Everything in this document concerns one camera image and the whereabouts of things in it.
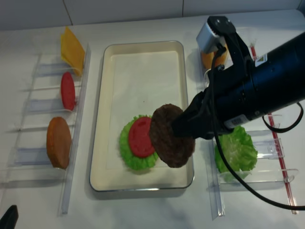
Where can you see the yellow cheese slices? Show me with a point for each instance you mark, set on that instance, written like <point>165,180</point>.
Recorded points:
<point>72,51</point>

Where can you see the red tomato slice on tray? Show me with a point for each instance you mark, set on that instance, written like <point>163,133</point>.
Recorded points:
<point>138,138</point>

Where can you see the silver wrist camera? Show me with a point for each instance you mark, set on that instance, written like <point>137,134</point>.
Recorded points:
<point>208,40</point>

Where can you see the clear acrylic left rack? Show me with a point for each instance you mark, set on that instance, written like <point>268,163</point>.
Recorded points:
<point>28,163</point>

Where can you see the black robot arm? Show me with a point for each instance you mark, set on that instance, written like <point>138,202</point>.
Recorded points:
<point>278,79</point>

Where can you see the green lettuce in rack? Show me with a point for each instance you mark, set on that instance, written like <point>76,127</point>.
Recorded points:
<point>239,151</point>

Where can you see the green lettuce on tray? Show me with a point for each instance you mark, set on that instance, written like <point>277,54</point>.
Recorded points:
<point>127,156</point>

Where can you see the white metal baking tray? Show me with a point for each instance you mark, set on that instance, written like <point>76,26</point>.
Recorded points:
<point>160,176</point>

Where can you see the left sesame bun half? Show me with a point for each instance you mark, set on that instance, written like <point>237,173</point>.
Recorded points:
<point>207,59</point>

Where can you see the brown bun in left rack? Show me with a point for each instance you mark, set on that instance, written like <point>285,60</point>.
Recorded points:
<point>58,142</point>

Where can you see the brown meat patty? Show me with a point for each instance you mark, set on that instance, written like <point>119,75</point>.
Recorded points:
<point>174,151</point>

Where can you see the right sesame bun half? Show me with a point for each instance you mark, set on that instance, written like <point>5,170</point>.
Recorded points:
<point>223,58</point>

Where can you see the red tomato slice in rack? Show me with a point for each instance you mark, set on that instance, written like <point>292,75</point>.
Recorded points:
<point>67,91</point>

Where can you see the clear acrylic right rack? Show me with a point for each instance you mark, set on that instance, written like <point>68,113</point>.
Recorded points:
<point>265,176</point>

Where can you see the clear acrylic rack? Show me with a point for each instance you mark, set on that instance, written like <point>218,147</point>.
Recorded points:
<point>28,163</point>
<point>265,176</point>

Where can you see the black object at corner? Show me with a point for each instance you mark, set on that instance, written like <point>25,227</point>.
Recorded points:
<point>10,218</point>

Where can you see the red strip on rack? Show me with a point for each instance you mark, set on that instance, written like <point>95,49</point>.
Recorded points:
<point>279,150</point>

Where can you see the white paper tray liner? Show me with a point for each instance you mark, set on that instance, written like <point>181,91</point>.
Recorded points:
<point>142,83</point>

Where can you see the sesame bun half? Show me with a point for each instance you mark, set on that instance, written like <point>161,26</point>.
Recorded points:
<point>223,58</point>
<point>207,59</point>

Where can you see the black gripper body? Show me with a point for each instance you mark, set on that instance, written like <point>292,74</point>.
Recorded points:
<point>224,104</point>

